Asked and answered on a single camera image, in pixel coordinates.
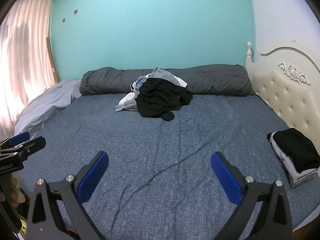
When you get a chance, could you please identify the black pants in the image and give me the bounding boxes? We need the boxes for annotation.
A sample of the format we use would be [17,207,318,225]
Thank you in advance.
[134,77,193,122]

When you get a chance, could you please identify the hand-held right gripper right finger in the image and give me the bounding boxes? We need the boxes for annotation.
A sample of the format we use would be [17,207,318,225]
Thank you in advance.
[210,151,293,240]

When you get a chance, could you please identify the person's left hand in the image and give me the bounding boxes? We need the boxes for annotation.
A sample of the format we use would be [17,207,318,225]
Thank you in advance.
[9,174,26,208]

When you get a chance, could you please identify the white garment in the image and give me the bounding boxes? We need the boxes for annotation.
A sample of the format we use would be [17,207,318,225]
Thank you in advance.
[118,92,138,107]
[172,76,188,88]

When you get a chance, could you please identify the wooden window frame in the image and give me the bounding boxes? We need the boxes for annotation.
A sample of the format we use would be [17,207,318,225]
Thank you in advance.
[46,36,60,84]

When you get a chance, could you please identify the grey shirt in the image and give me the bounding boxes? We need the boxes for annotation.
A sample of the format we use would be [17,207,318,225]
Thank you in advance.
[150,67,175,80]

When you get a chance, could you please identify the cream tufted headboard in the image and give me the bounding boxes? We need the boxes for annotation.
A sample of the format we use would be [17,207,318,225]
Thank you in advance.
[245,40,320,142]

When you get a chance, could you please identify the pink curtain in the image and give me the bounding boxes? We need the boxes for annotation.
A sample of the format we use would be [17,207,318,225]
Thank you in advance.
[0,0,57,140]

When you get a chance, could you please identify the blue-grey wrinkled garment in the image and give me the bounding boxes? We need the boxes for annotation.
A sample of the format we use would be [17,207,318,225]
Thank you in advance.
[131,76,148,93]

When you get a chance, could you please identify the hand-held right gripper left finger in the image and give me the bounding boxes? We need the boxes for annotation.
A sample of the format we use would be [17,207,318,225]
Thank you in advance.
[26,151,110,240]

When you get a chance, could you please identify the dark grey rolled duvet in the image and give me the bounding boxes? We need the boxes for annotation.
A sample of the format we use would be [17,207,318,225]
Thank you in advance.
[79,64,255,97]

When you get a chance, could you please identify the folded black garment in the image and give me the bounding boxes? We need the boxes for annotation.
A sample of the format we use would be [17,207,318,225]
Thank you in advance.
[267,128,318,173]

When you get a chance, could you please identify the grey knit garment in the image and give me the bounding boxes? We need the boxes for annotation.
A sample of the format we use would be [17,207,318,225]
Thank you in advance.
[115,101,138,112]

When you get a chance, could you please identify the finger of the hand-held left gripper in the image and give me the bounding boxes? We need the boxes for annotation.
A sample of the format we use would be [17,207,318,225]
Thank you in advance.
[14,136,47,159]
[0,131,31,149]

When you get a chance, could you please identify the light grey bed sheet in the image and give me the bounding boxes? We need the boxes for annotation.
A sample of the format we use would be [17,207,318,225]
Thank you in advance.
[14,79,82,134]

